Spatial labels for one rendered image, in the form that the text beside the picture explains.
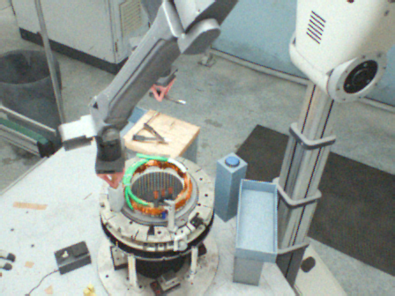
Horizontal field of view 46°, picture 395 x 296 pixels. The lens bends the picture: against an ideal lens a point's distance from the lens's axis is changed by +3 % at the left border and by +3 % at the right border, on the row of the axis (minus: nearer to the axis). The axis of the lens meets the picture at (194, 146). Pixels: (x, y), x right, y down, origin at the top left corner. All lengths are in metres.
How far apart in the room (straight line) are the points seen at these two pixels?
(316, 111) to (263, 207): 0.32
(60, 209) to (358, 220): 1.74
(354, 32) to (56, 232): 1.11
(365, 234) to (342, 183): 0.38
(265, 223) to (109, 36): 2.47
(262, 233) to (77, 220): 0.67
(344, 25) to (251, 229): 0.59
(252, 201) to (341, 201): 1.54
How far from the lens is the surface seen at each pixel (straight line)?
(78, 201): 1.71
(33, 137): 2.03
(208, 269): 1.49
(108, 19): 3.47
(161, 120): 1.56
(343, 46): 1.12
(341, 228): 2.74
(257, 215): 1.34
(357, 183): 3.01
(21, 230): 1.67
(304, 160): 1.42
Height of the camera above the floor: 2.05
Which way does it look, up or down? 43 degrees down
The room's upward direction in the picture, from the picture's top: 3 degrees clockwise
